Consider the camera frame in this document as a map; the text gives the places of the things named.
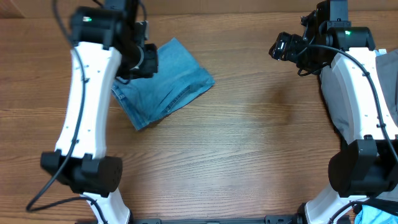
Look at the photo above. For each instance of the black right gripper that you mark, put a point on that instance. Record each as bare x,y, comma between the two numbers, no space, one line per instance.
293,42

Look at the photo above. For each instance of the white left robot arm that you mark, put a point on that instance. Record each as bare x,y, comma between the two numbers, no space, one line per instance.
108,44

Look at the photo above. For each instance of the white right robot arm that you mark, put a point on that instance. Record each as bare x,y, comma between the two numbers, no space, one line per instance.
366,166

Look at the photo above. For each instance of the grey trousers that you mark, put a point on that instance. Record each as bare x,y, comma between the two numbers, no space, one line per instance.
333,98

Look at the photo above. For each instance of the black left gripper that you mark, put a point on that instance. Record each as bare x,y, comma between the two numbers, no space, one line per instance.
148,67

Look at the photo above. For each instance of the light blue garment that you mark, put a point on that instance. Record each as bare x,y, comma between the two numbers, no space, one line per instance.
373,216

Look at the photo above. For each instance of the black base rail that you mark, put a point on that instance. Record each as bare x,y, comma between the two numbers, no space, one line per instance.
269,219

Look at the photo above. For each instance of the light blue denim jeans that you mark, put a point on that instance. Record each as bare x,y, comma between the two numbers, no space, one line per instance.
179,80

